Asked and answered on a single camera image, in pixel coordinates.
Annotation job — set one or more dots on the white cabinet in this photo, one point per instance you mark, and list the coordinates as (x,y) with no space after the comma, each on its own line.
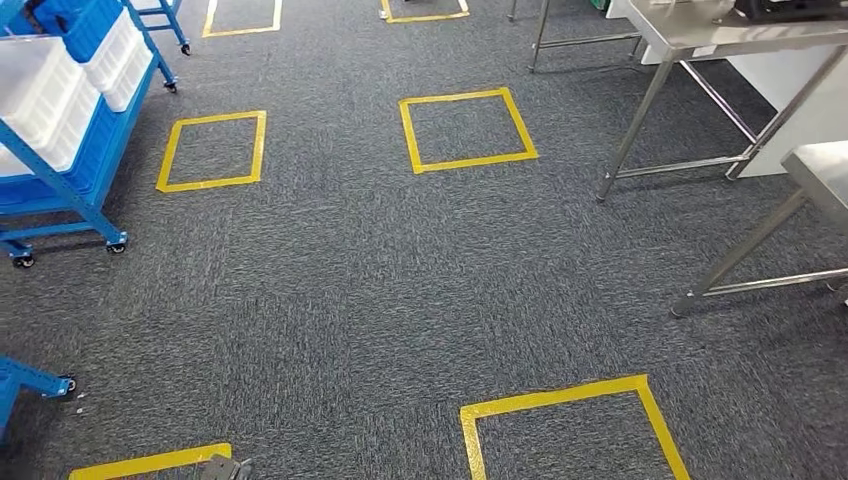
(795,93)

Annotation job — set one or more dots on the blue steel shelf rack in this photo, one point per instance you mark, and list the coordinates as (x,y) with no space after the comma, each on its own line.
(20,381)

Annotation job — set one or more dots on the blue plastic crate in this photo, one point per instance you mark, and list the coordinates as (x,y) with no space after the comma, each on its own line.
(86,30)
(86,166)

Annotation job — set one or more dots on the black plastic part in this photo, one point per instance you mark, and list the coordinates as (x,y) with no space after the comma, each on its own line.
(795,10)

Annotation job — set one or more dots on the stainless steel workbench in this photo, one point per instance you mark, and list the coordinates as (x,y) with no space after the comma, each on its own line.
(821,172)

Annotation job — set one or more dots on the white plastic crate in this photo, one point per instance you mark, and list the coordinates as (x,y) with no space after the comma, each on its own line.
(40,93)
(122,66)

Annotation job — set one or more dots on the yellow floor tape square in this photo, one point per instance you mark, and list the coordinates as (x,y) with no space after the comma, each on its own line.
(550,399)

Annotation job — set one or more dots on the blue wheeled shelf rack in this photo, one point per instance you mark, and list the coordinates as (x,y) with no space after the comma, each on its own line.
(66,190)
(173,26)

